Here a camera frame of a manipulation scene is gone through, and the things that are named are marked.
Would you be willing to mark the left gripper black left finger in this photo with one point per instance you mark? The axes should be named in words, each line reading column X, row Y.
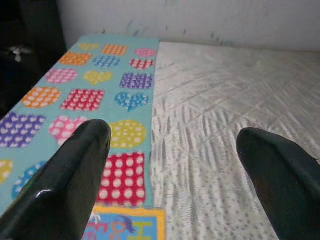
column 55, row 195

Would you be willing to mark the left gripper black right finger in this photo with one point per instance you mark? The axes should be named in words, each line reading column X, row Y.
column 287, row 190

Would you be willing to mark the yellow bordered blue board book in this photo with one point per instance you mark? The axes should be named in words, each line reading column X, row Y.
column 130, row 225

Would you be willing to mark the teal blanket with colourful shapes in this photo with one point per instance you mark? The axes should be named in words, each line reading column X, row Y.
column 112, row 112

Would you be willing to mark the white quilted mattress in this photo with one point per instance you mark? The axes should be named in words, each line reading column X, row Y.
column 225, row 100

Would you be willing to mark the black cabinet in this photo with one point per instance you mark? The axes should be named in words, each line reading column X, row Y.
column 30, row 25

